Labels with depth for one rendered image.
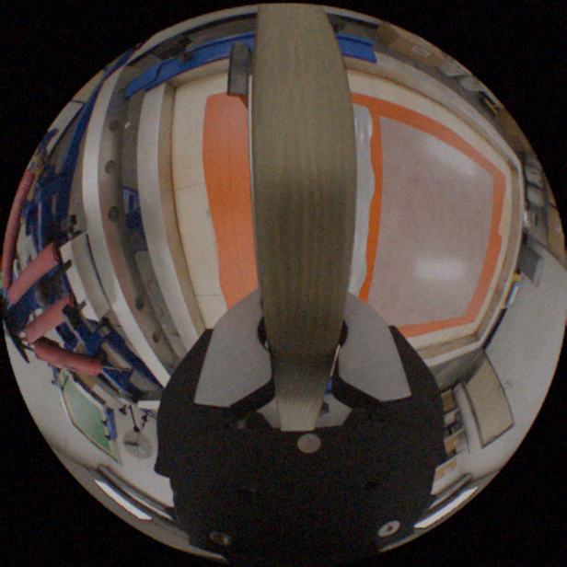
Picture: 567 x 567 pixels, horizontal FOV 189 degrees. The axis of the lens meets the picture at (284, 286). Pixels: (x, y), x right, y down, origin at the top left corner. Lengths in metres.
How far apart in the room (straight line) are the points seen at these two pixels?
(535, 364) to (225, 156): 3.99
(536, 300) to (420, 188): 3.55
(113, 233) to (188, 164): 0.13
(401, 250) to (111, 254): 0.39
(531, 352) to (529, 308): 0.69
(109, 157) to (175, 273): 0.20
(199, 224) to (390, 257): 0.27
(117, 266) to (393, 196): 0.37
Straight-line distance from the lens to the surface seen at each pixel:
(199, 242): 0.28
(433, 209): 0.32
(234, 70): 0.22
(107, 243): 0.27
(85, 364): 0.69
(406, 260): 0.31
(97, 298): 0.32
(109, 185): 0.29
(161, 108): 0.29
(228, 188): 0.25
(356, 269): 0.27
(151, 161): 0.27
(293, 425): 0.16
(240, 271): 0.27
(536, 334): 3.80
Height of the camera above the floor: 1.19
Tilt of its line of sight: 59 degrees down
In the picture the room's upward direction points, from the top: 177 degrees counter-clockwise
